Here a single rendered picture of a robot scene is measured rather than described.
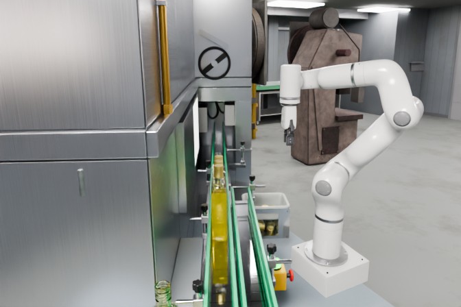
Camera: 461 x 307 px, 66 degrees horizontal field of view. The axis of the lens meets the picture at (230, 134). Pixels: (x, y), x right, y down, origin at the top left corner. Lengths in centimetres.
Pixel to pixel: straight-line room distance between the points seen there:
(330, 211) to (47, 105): 112
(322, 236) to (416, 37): 965
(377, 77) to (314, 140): 425
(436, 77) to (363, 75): 972
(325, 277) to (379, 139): 60
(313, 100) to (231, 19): 325
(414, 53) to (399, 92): 965
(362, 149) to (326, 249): 47
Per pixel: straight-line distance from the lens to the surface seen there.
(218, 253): 129
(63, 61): 81
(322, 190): 143
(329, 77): 139
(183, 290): 114
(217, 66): 236
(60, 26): 81
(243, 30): 237
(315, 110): 544
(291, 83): 146
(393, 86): 134
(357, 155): 142
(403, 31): 1056
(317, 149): 564
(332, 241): 161
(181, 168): 128
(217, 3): 238
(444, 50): 1097
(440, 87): 1101
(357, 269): 169
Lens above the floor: 172
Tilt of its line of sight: 13 degrees down
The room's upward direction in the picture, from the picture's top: 1 degrees counter-clockwise
